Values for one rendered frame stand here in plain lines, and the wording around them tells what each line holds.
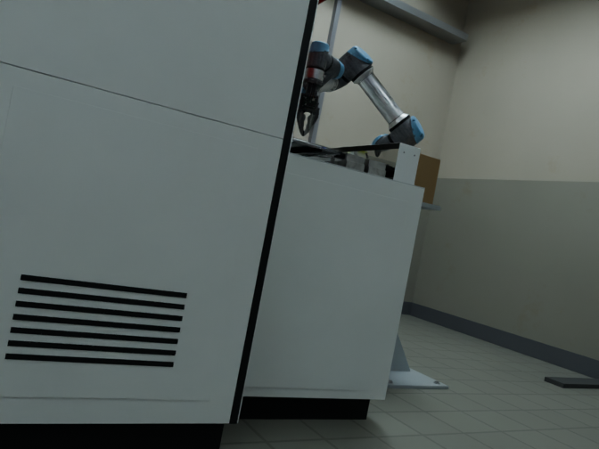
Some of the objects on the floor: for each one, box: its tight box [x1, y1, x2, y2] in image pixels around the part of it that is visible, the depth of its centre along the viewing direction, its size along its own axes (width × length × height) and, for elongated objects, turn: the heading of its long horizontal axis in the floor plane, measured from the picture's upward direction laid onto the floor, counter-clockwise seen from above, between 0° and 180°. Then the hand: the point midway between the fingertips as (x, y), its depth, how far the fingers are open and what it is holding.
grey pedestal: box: [387, 202, 448, 389], centre depth 260 cm, size 51×44×82 cm
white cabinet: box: [239, 154, 424, 420], centre depth 216 cm, size 64×96×82 cm, turn 116°
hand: (303, 133), depth 216 cm, fingers closed
